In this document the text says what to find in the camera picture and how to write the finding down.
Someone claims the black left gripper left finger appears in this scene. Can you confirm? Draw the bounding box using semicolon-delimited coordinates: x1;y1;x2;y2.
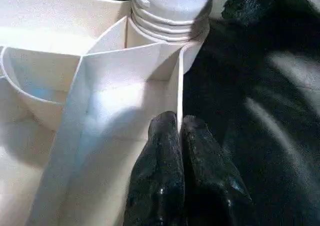
123;111;186;226

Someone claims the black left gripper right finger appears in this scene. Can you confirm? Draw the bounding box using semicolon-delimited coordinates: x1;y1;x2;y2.
181;115;258;226

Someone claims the white plastic table leg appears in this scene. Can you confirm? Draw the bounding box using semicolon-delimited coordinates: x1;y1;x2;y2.
131;0;215;42

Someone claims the white plastic table top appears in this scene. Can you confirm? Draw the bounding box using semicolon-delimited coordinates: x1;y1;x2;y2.
0;0;213;226

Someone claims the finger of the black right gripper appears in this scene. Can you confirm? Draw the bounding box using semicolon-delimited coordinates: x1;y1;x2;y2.
222;0;278;19

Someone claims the black mat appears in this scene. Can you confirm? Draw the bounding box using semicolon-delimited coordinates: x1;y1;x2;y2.
74;0;320;226

